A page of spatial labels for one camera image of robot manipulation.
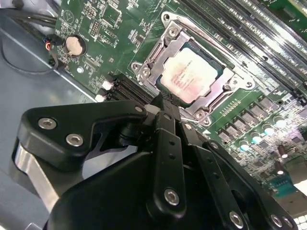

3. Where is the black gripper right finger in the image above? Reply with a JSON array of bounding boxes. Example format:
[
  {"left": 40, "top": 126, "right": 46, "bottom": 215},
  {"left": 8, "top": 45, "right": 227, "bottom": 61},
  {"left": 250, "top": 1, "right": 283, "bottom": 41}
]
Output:
[{"left": 171, "top": 93, "right": 299, "bottom": 230}]

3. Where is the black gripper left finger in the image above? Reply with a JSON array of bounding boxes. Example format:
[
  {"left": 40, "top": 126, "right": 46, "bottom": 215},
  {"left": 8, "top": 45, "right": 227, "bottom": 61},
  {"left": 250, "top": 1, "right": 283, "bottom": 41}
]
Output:
[{"left": 10, "top": 92, "right": 187, "bottom": 227}]

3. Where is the silver CPU green edge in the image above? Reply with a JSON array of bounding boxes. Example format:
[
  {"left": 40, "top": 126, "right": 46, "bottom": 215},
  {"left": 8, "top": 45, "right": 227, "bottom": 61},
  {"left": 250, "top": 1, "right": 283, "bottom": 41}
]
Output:
[{"left": 160, "top": 40, "right": 227, "bottom": 105}]

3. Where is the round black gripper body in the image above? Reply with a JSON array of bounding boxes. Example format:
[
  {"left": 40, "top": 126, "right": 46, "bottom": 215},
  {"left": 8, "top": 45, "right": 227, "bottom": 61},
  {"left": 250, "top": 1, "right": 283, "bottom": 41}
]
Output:
[{"left": 44, "top": 151, "right": 225, "bottom": 230}]

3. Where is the metal socket cover frame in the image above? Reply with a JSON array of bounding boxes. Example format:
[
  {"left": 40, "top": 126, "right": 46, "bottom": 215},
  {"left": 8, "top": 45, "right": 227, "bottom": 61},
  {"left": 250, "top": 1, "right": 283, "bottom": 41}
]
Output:
[{"left": 147, "top": 23, "right": 240, "bottom": 115}]

